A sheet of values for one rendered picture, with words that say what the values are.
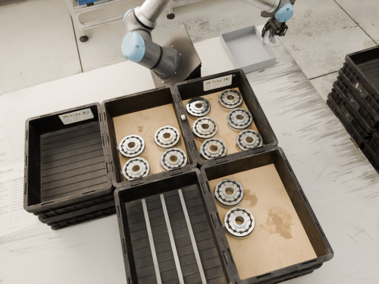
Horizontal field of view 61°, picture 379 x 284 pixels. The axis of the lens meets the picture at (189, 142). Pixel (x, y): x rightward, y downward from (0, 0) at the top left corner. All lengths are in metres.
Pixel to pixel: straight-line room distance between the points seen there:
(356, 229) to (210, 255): 0.57
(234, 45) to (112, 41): 1.54
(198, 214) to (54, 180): 0.57
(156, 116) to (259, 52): 0.71
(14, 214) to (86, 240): 0.33
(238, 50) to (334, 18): 1.69
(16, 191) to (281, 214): 1.08
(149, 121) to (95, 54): 1.74
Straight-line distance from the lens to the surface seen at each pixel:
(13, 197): 1.55
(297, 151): 1.46
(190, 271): 1.11
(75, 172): 1.33
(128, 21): 1.54
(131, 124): 1.38
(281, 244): 1.14
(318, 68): 2.84
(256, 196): 1.19
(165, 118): 1.37
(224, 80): 1.40
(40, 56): 3.24
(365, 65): 2.23
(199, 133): 1.27
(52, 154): 1.41
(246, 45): 1.84
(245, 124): 1.31
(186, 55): 1.49
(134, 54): 1.42
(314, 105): 1.63
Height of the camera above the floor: 1.91
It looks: 57 degrees down
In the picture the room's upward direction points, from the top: 6 degrees counter-clockwise
